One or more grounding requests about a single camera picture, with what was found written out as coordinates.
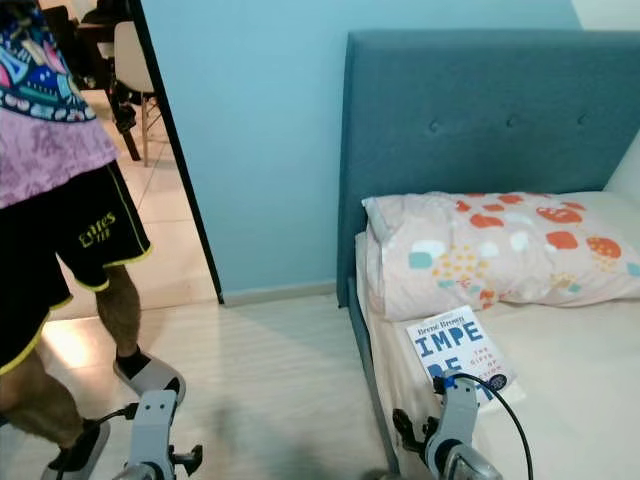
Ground person in purple shirt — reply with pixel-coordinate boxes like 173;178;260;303
0;0;186;480

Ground blue upholstered bed frame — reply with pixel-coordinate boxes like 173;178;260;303
335;30;640;480

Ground white chair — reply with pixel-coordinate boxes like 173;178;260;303
110;20;161;166

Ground black door frame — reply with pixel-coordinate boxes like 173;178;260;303
125;0;226;306

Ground white book blue letters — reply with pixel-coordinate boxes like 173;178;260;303
407;305;526;411

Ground pink patterned pillow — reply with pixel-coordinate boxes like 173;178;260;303
363;190;640;321

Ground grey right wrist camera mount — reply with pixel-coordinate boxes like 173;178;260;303
435;370;481;461

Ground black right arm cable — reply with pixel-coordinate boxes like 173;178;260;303
455;372;533;480

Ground dark wooden table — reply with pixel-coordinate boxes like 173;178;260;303
60;0;141;161

